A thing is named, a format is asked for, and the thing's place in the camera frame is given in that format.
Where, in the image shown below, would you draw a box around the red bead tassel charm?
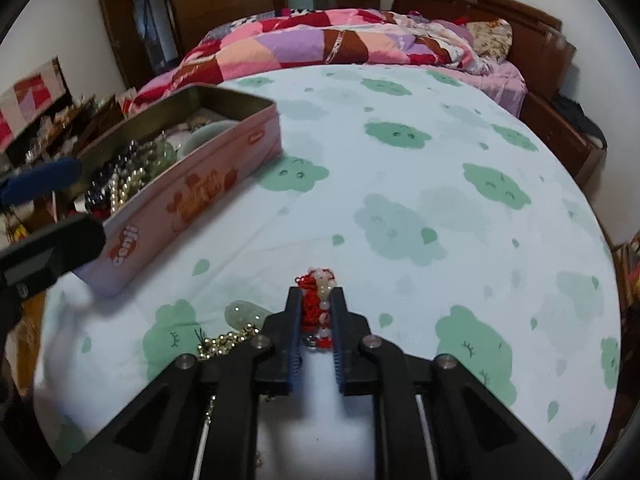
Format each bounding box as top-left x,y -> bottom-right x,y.
295,268 -> 336,350

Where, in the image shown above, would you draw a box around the dark purple bead bracelet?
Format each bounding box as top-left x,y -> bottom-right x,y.
83,142 -> 141,221

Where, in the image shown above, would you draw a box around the green jade bangle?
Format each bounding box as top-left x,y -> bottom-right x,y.
149,140 -> 177,174

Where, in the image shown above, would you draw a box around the pale jade bangle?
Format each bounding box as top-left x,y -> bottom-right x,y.
177,119 -> 238,159

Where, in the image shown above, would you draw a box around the red cord jade pendant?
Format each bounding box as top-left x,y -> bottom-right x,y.
224,300 -> 271,330

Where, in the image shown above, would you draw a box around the cluttered wooden side cabinet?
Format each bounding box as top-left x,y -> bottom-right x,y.
1,92 -> 124,168

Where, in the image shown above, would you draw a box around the television screen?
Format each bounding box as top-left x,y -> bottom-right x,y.
0,58 -> 68,152

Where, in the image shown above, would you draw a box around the pink metal tin box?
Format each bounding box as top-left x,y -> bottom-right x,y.
70,86 -> 282,296

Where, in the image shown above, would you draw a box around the cloud pattern tablecloth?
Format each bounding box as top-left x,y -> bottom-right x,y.
35,66 -> 620,479

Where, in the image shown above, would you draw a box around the patchwork quilt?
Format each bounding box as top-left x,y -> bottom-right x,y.
129,9 -> 490,114

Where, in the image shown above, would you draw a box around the wooden nightstand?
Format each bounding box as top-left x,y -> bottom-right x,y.
520,93 -> 606,191

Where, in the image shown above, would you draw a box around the colourful patterned cushion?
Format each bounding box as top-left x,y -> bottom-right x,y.
616,232 -> 640,307

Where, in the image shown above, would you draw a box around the dark clothes on nightstand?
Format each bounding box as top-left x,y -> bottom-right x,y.
551,93 -> 608,150

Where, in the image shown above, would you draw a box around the floral pillow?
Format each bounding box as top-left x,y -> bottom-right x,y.
465,18 -> 513,63

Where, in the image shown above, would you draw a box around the wooden bed with pink sheet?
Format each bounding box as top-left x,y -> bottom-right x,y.
121,0 -> 576,116

